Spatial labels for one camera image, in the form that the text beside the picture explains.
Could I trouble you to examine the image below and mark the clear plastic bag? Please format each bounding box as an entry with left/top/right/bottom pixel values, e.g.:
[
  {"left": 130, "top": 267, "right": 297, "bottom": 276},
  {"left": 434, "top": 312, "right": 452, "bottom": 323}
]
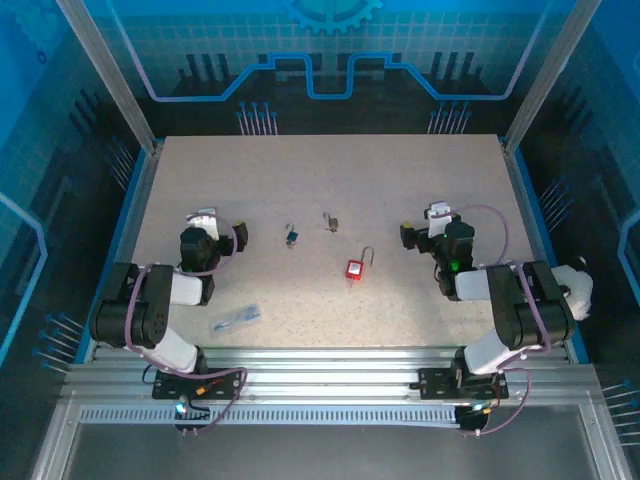
[{"left": 208, "top": 302, "right": 263, "bottom": 332}]

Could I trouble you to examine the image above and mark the red safety padlock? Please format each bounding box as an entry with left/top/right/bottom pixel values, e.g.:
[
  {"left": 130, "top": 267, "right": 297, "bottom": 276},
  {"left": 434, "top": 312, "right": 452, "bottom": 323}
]
[{"left": 343, "top": 245, "right": 377, "bottom": 289}]

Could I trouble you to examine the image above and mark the grey slotted cable duct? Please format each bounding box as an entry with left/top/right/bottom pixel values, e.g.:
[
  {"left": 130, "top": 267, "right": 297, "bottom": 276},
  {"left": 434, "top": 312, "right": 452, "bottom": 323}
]
[{"left": 78, "top": 405, "right": 464, "bottom": 427}]

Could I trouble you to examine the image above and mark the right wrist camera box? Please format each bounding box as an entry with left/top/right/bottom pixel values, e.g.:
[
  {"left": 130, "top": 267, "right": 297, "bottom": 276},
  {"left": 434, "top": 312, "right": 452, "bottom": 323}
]
[{"left": 424, "top": 201, "right": 454, "bottom": 224}]

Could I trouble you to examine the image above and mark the black controller board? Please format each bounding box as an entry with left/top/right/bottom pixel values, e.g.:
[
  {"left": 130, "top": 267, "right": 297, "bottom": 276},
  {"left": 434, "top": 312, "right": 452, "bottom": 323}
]
[
  {"left": 455, "top": 399, "right": 496, "bottom": 437},
  {"left": 172, "top": 392, "right": 212, "bottom": 437}
]

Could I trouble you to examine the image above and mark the white plush toy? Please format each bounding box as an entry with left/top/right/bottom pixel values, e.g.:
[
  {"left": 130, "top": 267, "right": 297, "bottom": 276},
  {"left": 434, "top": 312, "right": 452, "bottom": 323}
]
[{"left": 549, "top": 255, "right": 595, "bottom": 321}]

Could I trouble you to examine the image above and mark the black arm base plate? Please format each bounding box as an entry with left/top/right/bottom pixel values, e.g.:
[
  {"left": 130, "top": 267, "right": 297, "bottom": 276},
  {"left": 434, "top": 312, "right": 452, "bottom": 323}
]
[
  {"left": 417, "top": 367, "right": 510, "bottom": 401},
  {"left": 152, "top": 367, "right": 246, "bottom": 401}
]

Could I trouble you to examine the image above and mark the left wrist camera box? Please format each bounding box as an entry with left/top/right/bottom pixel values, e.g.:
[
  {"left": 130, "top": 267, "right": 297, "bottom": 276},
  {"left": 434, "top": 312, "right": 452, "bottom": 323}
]
[{"left": 185, "top": 208, "right": 220, "bottom": 241}]

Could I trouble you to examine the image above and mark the aluminium side rail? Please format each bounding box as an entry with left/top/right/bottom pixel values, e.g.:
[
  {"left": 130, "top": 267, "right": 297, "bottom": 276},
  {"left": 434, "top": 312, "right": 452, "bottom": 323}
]
[
  {"left": 92, "top": 139, "right": 165, "bottom": 351},
  {"left": 499, "top": 139, "right": 575, "bottom": 351}
]

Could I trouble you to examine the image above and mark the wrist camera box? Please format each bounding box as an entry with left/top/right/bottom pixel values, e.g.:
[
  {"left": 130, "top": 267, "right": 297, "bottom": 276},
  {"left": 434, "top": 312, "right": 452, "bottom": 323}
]
[
  {"left": 185, "top": 208, "right": 220, "bottom": 241},
  {"left": 424, "top": 201, "right": 454, "bottom": 224}
]

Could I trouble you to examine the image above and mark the blue table edge strip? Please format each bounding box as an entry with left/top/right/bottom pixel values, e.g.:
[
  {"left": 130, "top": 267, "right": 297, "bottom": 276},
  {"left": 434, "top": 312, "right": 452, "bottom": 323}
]
[
  {"left": 513, "top": 147, "right": 590, "bottom": 365},
  {"left": 73, "top": 147, "right": 151, "bottom": 365}
]

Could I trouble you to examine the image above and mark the aluminium frame post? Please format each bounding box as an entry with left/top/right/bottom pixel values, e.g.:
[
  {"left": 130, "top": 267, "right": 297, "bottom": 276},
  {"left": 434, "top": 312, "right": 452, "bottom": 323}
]
[
  {"left": 502, "top": 0, "right": 604, "bottom": 156},
  {"left": 53, "top": 0, "right": 164, "bottom": 154}
]

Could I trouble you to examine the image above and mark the wide aluminium base rail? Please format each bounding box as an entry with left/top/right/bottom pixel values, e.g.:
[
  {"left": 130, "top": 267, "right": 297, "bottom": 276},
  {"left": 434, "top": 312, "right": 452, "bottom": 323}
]
[{"left": 64, "top": 344, "right": 601, "bottom": 409}]

